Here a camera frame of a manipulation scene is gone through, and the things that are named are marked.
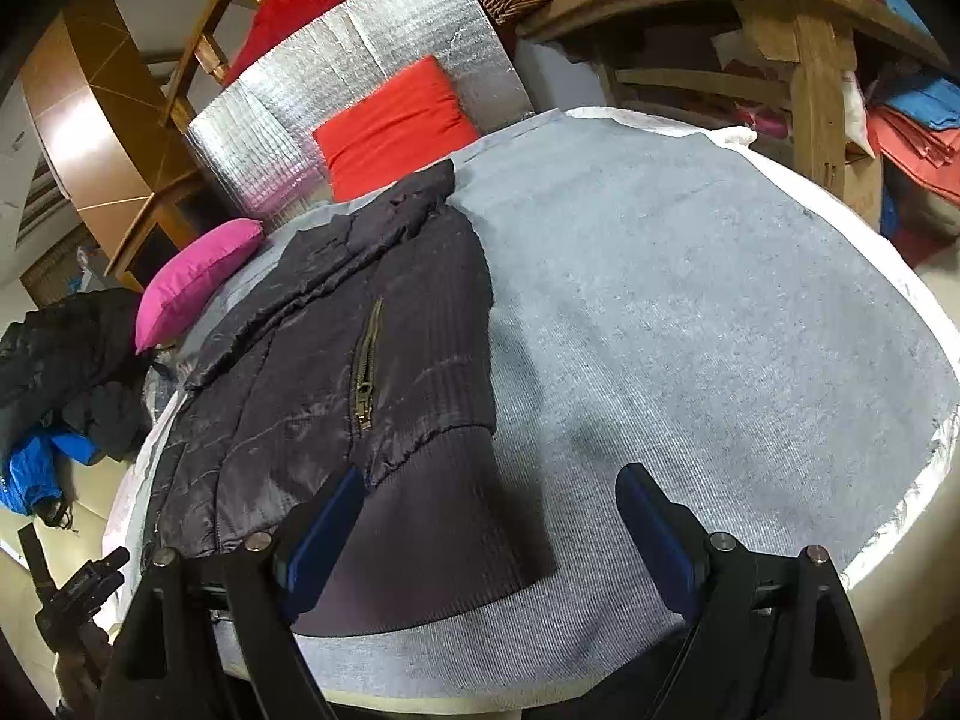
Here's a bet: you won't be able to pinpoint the white air conditioner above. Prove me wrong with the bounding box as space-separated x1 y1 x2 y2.
15 157 62 241

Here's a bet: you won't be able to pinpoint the black puffer jacket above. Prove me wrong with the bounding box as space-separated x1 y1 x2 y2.
0 289 155 462

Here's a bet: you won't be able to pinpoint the pink pillow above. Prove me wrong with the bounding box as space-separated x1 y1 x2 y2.
135 217 265 355

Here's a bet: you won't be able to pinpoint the red cushion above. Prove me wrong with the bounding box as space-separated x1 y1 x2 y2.
312 55 481 203

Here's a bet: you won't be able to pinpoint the dark quilted zip jacket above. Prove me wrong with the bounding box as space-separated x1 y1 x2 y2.
139 159 560 638

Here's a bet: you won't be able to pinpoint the person's left hand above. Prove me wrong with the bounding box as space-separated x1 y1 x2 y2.
54 634 113 720

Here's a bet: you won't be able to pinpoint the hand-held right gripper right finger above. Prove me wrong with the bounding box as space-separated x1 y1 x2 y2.
615 463 882 720

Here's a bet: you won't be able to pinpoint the silver foil mat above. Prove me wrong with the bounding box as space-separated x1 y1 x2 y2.
184 0 535 230

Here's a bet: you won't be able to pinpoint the wooden stair railing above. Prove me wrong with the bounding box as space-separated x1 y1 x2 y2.
161 0 275 132

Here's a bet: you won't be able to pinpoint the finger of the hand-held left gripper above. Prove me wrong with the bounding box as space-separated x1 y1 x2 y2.
64 547 130 605

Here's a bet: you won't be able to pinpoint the red bags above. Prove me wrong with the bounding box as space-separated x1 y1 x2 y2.
866 101 960 173

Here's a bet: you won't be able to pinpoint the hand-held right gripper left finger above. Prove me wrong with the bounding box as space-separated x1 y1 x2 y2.
97 465 367 720

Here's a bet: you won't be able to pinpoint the wooden table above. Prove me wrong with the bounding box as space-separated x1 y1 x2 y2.
514 0 960 241

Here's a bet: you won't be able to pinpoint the grey cloth cover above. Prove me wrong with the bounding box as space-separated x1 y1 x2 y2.
142 109 960 698

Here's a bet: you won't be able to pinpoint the wooden cabinet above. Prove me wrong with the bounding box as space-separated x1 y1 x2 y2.
19 0 218 293

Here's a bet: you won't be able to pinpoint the blue jacket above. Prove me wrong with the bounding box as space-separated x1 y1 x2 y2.
0 424 102 518

